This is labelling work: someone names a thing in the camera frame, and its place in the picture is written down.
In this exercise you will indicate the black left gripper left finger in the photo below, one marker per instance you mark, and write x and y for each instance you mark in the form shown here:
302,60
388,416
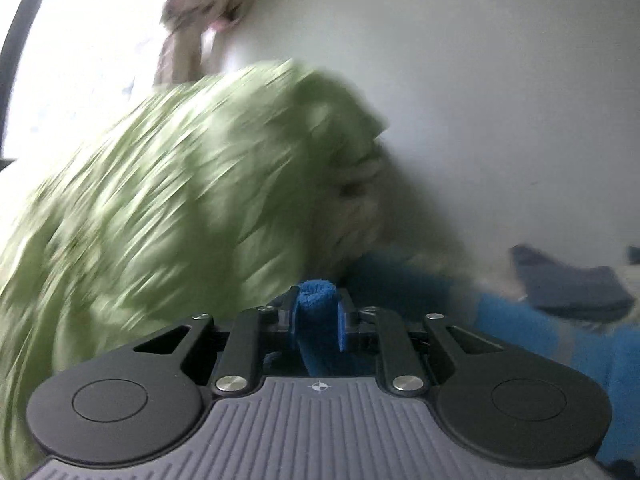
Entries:
138,401

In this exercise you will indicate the patterned curtain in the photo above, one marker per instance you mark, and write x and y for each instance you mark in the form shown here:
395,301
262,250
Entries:
180,59

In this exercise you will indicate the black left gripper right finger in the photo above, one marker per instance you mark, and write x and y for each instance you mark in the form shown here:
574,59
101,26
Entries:
501,402

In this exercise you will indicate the blue fleece garment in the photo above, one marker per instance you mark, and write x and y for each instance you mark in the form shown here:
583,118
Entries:
606,352

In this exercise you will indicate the green white blanket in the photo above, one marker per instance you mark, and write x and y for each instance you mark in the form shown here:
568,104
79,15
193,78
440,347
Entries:
208,197

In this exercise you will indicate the dark navy garment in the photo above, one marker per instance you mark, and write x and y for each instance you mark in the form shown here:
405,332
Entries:
593,295

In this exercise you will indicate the black window frame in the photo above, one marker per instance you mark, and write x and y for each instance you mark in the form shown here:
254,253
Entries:
11,53

